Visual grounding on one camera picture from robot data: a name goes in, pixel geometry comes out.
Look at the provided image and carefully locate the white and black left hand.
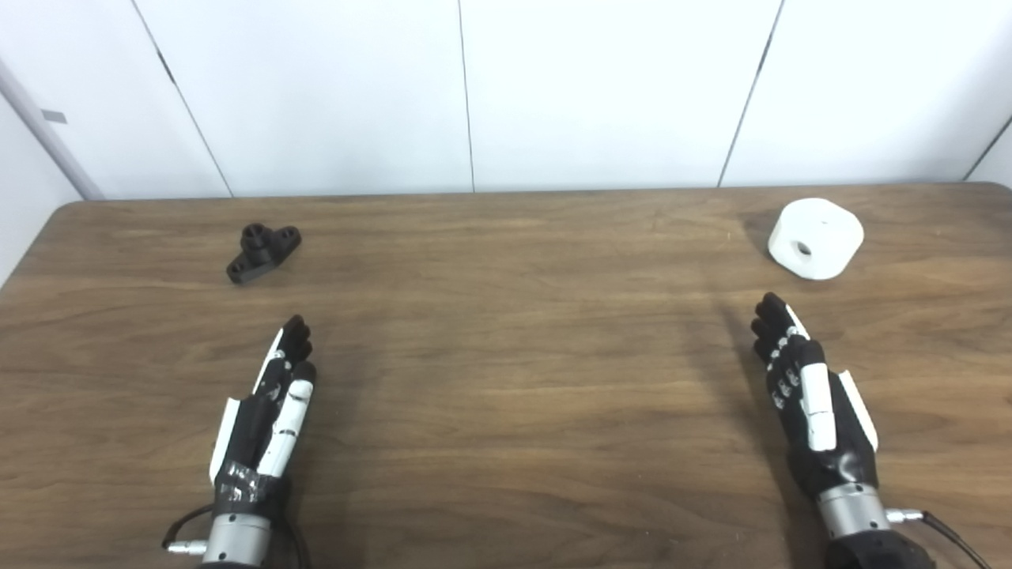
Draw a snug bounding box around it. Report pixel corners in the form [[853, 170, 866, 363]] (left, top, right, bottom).
[[209, 315, 319, 520]]

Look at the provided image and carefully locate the white and black right hand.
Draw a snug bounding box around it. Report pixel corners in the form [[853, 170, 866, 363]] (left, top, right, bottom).
[[751, 292, 880, 500]]

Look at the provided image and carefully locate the black flanged holder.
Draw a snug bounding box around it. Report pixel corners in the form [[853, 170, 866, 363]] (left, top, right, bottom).
[[226, 224, 303, 285]]

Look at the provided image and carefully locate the round white piece with holes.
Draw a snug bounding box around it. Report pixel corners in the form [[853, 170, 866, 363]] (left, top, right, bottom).
[[768, 198, 865, 281]]

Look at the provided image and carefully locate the gray wall pipe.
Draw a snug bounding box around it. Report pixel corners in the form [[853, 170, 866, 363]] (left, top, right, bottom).
[[0, 59, 104, 202]]

